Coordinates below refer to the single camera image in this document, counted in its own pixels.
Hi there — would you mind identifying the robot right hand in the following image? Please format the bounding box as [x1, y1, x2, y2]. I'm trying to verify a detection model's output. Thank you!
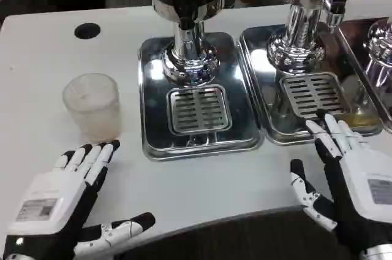
[289, 113, 392, 259]

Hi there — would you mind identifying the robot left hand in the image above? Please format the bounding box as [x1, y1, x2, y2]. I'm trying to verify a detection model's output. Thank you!
[0, 139, 156, 260]

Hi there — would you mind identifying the steel drip grid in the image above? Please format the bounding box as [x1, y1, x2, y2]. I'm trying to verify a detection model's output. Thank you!
[281, 72, 353, 120]
[165, 85, 233, 135]

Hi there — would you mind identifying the frosted clear ribbed cup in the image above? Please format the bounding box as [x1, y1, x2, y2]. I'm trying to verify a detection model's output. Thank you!
[62, 72, 122, 143]

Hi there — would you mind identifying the chrome dispenser stand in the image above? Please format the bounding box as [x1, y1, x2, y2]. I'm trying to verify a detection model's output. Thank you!
[363, 17, 392, 90]

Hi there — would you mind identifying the clear drink dispenser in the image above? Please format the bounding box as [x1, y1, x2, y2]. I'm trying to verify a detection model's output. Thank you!
[267, 0, 358, 74]

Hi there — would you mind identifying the dark drink dispenser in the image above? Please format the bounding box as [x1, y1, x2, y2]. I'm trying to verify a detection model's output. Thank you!
[149, 0, 226, 85]

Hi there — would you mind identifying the black counter cable hole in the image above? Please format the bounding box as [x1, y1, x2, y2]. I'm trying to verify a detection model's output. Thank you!
[73, 22, 102, 40]

